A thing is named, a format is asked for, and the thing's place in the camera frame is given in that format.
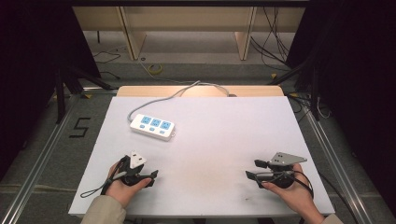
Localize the grey power strip cable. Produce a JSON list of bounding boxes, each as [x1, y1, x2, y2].
[[126, 79, 231, 122]]

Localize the person's right hand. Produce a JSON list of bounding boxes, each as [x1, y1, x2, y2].
[[261, 163, 315, 217]]

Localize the black and white cables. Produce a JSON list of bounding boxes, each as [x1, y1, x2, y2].
[[287, 91, 332, 123]]

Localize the white power strip blue sockets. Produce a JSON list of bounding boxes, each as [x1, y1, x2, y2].
[[129, 113, 177, 142]]

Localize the wooden shelf unit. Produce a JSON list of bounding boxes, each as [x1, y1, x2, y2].
[[72, 6, 306, 62]]

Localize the person's left hand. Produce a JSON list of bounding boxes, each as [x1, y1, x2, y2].
[[106, 161, 153, 209]]

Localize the aluminium floor rail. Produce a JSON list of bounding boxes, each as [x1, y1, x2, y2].
[[303, 108, 376, 224], [0, 87, 119, 224]]

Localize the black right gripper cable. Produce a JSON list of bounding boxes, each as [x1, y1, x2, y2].
[[290, 169, 359, 224]]

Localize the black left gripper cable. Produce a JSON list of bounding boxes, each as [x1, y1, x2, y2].
[[79, 156, 129, 199]]

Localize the yellow tape roll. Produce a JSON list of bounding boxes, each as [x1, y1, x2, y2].
[[147, 63, 163, 76]]

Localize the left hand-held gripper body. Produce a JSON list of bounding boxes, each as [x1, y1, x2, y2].
[[117, 150, 151, 188]]

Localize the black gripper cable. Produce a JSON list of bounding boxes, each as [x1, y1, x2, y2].
[[290, 169, 359, 224], [79, 156, 129, 199]]

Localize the bundle of black floor cables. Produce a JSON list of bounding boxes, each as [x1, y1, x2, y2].
[[249, 6, 293, 69]]

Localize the black metal stand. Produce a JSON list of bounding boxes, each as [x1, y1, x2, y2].
[[53, 65, 114, 125], [266, 57, 322, 121]]

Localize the black curtain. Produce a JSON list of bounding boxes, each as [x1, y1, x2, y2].
[[285, 0, 396, 217], [0, 0, 103, 183]]

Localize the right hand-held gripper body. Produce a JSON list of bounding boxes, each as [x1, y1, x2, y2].
[[263, 151, 308, 189]]

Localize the thin black floor cable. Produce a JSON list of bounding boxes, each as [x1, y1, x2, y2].
[[92, 49, 122, 80]]

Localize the wooden table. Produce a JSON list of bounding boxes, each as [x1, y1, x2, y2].
[[116, 85, 285, 98]]

